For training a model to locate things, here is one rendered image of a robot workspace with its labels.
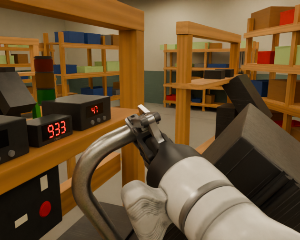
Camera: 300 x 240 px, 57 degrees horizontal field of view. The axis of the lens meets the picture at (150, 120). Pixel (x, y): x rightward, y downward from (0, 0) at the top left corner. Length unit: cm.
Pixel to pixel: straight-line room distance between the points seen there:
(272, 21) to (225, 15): 565
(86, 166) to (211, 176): 21
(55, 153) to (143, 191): 38
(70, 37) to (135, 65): 454
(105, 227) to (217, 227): 29
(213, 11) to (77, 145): 937
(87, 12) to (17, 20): 1152
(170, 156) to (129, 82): 99
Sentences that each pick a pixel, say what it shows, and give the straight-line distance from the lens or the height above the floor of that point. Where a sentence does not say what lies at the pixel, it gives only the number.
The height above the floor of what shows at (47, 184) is 146.
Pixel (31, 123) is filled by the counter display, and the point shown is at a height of 159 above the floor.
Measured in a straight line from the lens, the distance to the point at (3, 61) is 841.
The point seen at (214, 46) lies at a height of 209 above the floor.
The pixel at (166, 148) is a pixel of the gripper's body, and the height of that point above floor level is 163.
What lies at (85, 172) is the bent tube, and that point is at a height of 156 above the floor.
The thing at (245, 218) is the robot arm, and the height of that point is 160.
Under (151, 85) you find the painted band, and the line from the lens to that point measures 1087.
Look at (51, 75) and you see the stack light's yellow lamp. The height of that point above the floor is 168.
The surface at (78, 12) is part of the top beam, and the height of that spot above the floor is 186.
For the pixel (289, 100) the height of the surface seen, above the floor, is 124.
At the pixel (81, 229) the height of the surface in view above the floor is 124.
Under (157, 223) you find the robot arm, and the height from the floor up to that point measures 156.
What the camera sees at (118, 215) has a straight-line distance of 94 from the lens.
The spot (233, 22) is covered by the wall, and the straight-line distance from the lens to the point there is 966.
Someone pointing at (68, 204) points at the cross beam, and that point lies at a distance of 108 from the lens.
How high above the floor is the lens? 173
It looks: 13 degrees down
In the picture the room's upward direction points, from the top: straight up
